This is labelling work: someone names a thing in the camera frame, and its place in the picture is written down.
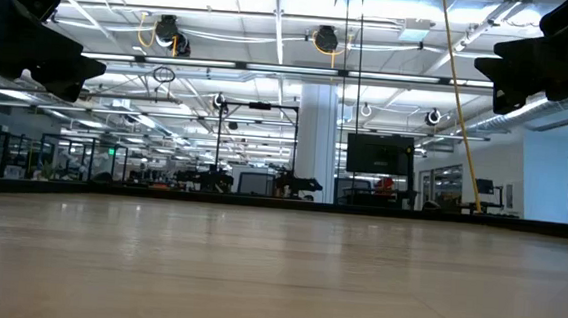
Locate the silver air duct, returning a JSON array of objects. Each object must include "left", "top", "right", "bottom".
[{"left": 459, "top": 88, "right": 568, "bottom": 141}]

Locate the yellow hanging cable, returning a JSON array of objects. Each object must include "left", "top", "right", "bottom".
[{"left": 425, "top": 0, "right": 499, "bottom": 214}]

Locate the black table frame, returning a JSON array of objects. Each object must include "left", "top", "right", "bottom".
[{"left": 0, "top": 175, "right": 568, "bottom": 241}]

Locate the grey chair back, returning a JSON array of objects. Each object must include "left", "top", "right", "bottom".
[{"left": 236, "top": 170, "right": 277, "bottom": 197}]

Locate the thin black hanging cable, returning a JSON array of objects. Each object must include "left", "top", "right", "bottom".
[
  {"left": 345, "top": 0, "right": 369, "bottom": 205},
  {"left": 331, "top": 0, "right": 352, "bottom": 204}
]

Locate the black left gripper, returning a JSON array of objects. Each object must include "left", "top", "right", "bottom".
[{"left": 0, "top": 0, "right": 112, "bottom": 105}]

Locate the black reel with yellow cable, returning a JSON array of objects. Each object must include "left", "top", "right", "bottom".
[
  {"left": 309, "top": 23, "right": 354, "bottom": 69},
  {"left": 136, "top": 11, "right": 195, "bottom": 59}
]

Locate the black framed glass enclosure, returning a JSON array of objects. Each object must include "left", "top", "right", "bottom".
[{"left": 36, "top": 132, "right": 131, "bottom": 186}]

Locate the ceiling vent box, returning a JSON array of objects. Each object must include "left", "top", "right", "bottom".
[{"left": 396, "top": 17, "right": 438, "bottom": 45}]

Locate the black tall frame rig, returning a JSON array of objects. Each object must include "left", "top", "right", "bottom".
[{"left": 213, "top": 99, "right": 301, "bottom": 181}]

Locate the small black cable reel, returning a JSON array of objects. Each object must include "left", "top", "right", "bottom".
[
  {"left": 423, "top": 106, "right": 444, "bottom": 128},
  {"left": 210, "top": 91, "right": 230, "bottom": 115}
]

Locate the red object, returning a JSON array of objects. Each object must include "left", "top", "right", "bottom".
[{"left": 373, "top": 175, "right": 397, "bottom": 194}]

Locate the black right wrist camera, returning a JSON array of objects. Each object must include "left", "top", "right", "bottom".
[{"left": 537, "top": 0, "right": 568, "bottom": 39}]

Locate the coiled black cable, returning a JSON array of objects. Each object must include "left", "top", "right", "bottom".
[{"left": 150, "top": 65, "right": 178, "bottom": 92}]

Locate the long light bar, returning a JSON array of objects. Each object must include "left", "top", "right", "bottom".
[{"left": 79, "top": 50, "right": 495, "bottom": 90}]

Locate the black monitor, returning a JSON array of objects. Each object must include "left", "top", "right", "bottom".
[{"left": 344, "top": 130, "right": 418, "bottom": 178}]

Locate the white column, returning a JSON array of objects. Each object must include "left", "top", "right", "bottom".
[{"left": 292, "top": 82, "right": 342, "bottom": 205}]

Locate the small monitor on stand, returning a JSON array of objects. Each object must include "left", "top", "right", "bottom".
[{"left": 460, "top": 177, "right": 508, "bottom": 216}]

